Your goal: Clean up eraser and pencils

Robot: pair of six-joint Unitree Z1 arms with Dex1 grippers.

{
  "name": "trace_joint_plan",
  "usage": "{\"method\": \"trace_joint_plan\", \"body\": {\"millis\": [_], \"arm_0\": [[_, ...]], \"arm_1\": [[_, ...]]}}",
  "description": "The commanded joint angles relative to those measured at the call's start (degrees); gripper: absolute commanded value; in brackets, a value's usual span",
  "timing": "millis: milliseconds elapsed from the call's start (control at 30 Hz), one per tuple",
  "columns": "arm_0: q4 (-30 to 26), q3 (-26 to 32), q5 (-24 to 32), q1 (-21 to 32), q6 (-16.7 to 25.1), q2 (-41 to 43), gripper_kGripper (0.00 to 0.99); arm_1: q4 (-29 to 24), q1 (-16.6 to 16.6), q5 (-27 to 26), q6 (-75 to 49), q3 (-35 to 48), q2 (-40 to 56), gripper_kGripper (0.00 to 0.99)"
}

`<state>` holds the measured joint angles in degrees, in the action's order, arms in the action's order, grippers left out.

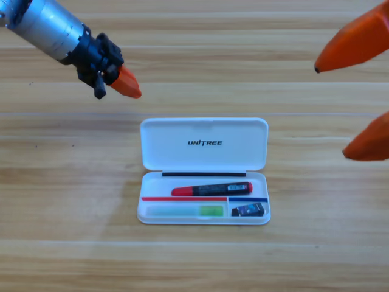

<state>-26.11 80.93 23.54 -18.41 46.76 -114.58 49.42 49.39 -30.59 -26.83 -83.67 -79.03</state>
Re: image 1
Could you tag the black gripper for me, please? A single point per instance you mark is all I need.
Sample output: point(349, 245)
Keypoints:
point(94, 57)

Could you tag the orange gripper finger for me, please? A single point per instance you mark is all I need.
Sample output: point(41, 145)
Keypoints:
point(355, 42)
point(370, 143)

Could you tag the black marker with red cap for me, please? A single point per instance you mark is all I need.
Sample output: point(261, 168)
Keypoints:
point(212, 189)

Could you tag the white Unitree pencil case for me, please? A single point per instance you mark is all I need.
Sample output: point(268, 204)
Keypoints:
point(203, 158)

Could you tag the dark blue eraser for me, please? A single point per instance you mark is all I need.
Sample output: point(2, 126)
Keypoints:
point(247, 210)

